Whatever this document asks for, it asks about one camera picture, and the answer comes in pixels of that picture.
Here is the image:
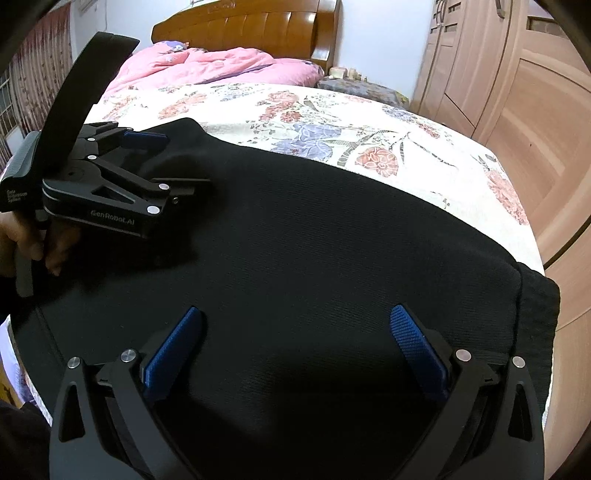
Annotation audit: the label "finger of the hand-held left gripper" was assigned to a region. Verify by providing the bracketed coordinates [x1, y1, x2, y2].
[92, 158, 212, 219]
[78, 121, 170, 161]

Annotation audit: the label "patterned red curtain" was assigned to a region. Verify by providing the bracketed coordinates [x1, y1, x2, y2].
[9, 9, 75, 158]

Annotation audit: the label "floral bed sheet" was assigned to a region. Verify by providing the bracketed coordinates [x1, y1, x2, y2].
[92, 83, 555, 444]

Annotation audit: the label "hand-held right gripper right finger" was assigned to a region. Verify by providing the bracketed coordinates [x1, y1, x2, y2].
[389, 304, 546, 480]

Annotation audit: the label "window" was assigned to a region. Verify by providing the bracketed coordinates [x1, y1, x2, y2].
[0, 69, 20, 155]

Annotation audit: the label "black pants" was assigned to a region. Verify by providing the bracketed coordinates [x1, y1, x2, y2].
[14, 117, 561, 480]

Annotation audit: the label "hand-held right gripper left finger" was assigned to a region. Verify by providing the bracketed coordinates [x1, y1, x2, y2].
[48, 306, 205, 480]

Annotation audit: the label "small items on nightstand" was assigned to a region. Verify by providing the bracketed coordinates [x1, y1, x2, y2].
[329, 66, 366, 82]

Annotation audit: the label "wooden headboard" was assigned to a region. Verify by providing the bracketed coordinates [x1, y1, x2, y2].
[151, 0, 342, 77]

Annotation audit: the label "pink quilt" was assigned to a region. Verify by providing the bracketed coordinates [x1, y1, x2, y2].
[104, 41, 325, 99]

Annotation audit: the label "wooden wardrobe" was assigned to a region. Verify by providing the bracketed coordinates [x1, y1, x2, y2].
[411, 0, 591, 455]

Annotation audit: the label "person's left hand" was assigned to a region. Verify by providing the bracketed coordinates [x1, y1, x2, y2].
[0, 211, 71, 278]

